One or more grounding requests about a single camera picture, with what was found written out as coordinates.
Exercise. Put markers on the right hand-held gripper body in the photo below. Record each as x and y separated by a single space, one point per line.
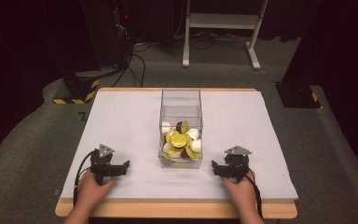
237 165

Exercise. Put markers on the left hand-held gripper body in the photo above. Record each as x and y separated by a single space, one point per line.
103 161

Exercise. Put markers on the person's right hand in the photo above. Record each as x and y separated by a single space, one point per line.
240 194

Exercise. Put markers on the person's left hand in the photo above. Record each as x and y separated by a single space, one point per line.
92 189

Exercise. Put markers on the white table mat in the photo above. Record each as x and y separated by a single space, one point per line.
130 124

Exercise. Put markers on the pile of gold coins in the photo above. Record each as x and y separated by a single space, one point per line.
179 141

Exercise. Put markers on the wooden table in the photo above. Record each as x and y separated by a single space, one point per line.
167 210

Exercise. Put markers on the clear plastic box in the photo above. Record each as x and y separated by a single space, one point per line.
180 109

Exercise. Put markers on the black stand with striped base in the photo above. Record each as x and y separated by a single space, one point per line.
80 84

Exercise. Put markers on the dark computer tower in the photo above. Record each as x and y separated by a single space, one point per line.
121 28

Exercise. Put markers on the white metal stand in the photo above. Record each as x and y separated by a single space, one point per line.
220 21

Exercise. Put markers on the dark curtain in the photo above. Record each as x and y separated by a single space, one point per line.
335 40

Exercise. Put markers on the black floor base plate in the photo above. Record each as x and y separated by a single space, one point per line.
296 95

